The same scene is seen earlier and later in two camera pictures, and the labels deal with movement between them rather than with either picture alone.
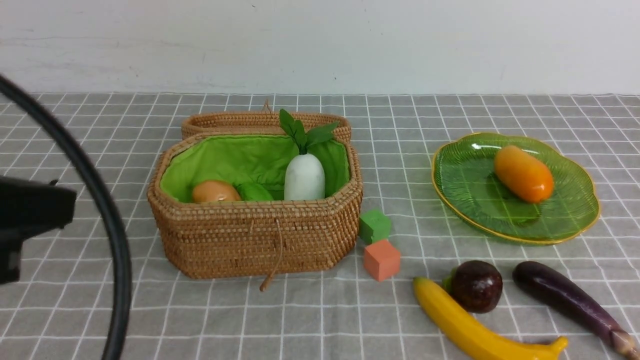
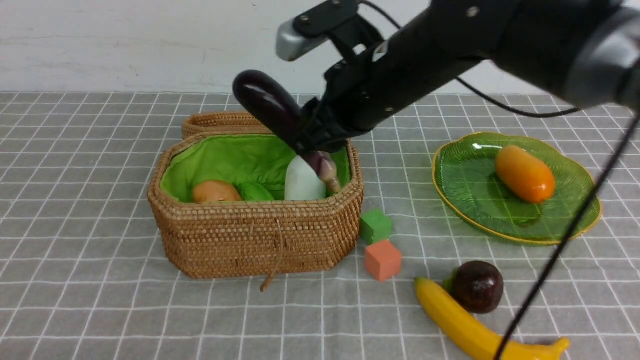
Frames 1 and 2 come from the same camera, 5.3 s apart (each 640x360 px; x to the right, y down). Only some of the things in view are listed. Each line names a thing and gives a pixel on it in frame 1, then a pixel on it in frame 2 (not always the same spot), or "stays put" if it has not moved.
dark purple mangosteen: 476,285 stays put
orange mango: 524,175 stays put
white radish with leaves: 304,177 stays put
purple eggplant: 566,306 -> 274,103
